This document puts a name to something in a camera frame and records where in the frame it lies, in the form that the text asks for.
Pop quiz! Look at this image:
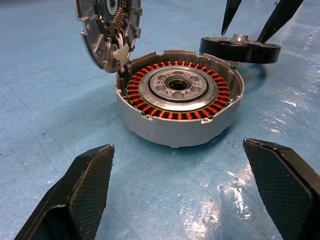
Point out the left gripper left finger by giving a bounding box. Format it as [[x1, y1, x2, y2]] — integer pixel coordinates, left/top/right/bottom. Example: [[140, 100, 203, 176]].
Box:
[[13, 143, 116, 240]]

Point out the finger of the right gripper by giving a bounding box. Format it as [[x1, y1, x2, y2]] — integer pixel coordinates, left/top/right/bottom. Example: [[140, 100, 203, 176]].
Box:
[[257, 0, 305, 43], [221, 0, 243, 36]]

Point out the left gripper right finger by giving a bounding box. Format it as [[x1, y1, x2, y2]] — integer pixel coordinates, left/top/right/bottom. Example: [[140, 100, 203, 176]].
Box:
[[242, 138, 320, 240]]

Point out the black round rotor cap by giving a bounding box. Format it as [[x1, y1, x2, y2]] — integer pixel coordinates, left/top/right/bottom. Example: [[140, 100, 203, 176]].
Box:
[[199, 33, 282, 70]]

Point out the silver motor stator housing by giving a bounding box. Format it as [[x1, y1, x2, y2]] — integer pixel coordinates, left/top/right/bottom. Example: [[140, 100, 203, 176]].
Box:
[[114, 49, 245, 149]]

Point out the silver motor end cover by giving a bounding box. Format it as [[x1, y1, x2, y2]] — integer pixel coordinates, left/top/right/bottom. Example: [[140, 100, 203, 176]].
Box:
[[74, 0, 143, 74]]

